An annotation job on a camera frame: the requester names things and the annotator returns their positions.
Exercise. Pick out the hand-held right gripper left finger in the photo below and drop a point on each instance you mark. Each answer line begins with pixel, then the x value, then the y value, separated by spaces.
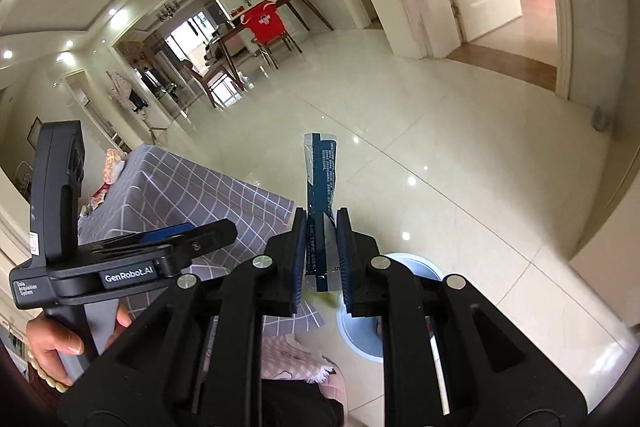
pixel 298 257

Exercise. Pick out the light blue trash bin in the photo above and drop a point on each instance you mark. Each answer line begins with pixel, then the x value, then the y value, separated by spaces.
pixel 360 337

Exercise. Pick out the red chair cover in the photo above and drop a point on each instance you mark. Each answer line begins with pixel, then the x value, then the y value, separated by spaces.
pixel 262 23

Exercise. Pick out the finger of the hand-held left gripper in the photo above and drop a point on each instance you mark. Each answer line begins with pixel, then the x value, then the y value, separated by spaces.
pixel 165 233
pixel 210 237

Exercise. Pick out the red snack packet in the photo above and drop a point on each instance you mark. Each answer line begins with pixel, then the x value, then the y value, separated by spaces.
pixel 99 197

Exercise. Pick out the wooden chair with cover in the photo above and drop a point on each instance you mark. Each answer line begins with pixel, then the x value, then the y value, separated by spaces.
pixel 277 42

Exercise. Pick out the person's left hand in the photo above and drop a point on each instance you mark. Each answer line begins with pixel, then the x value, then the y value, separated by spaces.
pixel 50 342

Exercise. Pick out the wooden coat stand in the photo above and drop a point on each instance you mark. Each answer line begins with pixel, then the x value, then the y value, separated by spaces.
pixel 156 129

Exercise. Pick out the small dark chandelier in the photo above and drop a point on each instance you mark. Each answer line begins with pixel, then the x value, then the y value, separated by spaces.
pixel 169 11

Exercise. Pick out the orange bread packet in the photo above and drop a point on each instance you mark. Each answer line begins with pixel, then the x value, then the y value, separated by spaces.
pixel 112 164

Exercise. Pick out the grey checked tablecloth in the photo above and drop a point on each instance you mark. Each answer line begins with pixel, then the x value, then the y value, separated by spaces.
pixel 200 187

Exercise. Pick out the pink checked cloth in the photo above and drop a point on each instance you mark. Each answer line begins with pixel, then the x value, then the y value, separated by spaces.
pixel 290 357

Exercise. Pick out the dark wooden dining table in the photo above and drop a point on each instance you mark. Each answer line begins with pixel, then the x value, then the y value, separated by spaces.
pixel 295 2

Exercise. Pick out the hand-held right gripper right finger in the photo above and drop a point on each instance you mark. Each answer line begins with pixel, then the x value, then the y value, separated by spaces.
pixel 345 257

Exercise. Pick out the black hanging garment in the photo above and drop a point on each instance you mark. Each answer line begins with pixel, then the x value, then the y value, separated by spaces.
pixel 136 99

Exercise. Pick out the wooden dining chair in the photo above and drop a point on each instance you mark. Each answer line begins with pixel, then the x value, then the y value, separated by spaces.
pixel 210 79

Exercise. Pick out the blue white snack packet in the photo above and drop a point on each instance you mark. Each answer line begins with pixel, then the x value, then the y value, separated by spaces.
pixel 322 187

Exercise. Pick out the person's black trouser leg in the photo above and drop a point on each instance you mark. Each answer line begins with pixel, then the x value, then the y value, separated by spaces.
pixel 300 407

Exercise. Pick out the pink white hanging garment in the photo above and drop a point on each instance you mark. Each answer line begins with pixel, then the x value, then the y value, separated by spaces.
pixel 119 91

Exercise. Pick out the dark framed wall picture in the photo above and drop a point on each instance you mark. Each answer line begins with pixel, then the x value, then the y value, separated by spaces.
pixel 35 134

